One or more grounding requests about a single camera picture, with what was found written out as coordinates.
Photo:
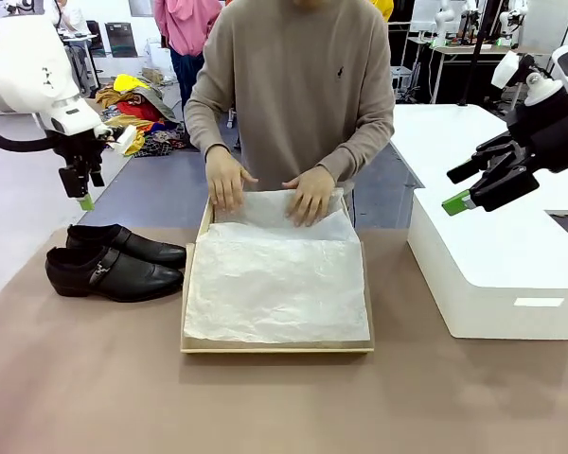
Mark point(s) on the person's left forearm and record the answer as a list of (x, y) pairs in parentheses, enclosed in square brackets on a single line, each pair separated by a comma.
[(360, 142)]

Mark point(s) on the tan cardboard shoe box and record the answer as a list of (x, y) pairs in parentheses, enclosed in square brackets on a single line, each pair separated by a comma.
[(277, 349)]

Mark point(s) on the grey background desk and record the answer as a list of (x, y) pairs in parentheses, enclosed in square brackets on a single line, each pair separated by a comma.
[(83, 52)]

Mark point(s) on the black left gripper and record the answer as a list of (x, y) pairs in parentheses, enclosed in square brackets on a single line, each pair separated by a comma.
[(78, 146)]

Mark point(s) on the person in white shirt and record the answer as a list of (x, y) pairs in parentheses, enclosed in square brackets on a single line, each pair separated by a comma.
[(71, 16)]

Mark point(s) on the person in pink hoodie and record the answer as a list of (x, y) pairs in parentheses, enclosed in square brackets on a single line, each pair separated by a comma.
[(187, 28)]

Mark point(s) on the person's right hand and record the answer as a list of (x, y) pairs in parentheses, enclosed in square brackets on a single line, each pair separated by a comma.
[(225, 179)]

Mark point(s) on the white plastic bin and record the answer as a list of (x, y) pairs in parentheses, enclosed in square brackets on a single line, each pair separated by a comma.
[(492, 314)]

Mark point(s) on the colourful clothes pile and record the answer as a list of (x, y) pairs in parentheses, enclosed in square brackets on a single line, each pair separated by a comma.
[(132, 109)]

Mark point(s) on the white tissue paper sheet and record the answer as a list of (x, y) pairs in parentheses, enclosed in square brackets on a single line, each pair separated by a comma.
[(274, 288)]

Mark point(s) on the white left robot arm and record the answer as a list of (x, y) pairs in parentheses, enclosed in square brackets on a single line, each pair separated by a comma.
[(23, 66)]

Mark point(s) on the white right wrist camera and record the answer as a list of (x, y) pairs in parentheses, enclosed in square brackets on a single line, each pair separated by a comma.
[(504, 71)]

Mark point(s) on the person's left hand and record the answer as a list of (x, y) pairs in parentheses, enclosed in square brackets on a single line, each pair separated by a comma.
[(312, 194)]

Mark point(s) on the black vertical pole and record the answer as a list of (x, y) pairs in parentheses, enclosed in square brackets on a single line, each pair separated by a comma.
[(473, 52)]

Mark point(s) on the black leather buckle shoe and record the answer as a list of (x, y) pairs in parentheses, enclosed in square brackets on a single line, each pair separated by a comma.
[(142, 246), (123, 281)]

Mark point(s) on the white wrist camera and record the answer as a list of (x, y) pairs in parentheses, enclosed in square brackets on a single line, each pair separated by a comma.
[(124, 139), (504, 71)]

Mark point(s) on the white bin lid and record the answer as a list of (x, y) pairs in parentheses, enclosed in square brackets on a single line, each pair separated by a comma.
[(502, 250)]

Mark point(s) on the black office chair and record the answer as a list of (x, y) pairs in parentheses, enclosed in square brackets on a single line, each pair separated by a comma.
[(96, 40)]

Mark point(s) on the person in yellow top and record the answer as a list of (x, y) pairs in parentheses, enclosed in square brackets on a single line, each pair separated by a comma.
[(385, 8)]

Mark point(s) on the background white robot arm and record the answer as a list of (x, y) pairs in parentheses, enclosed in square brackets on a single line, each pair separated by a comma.
[(511, 21), (442, 21)]

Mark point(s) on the person in beige sweater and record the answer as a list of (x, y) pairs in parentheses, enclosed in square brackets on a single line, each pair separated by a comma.
[(293, 85)]

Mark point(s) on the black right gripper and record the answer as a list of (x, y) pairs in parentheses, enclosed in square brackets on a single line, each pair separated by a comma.
[(554, 134)]

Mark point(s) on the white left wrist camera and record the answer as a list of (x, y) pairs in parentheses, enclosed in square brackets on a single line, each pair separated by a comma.
[(124, 139)]

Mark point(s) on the white side table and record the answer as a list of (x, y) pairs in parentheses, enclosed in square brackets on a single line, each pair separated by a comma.
[(445, 142)]

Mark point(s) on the person's right forearm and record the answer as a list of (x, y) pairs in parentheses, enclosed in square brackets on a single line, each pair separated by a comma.
[(208, 127)]

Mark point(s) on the background lab table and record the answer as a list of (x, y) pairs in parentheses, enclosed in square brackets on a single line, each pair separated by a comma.
[(473, 49)]

